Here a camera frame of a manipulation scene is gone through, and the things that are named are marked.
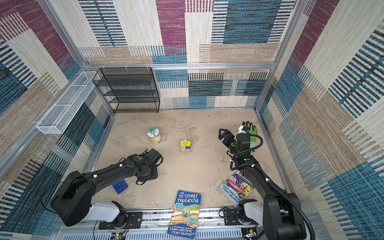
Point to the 91-storey treehouse book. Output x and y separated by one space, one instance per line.
185 215

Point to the black wire shelf rack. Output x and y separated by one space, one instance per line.
128 90

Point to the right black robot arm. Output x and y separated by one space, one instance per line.
280 215

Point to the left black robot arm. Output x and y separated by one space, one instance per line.
73 203

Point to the purple treehouse book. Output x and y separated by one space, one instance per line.
236 188

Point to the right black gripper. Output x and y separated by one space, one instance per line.
230 136

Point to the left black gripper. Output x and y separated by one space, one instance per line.
142 178

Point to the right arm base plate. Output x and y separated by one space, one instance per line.
231 217

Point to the green black work glove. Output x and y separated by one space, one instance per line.
251 128

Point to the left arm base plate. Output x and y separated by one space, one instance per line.
132 220

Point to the round sunflower label jar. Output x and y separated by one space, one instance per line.
154 136

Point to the blue box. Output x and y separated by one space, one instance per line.
120 186

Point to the yellow wood block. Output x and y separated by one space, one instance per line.
188 145

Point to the white wire mesh basket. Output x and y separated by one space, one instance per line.
58 118

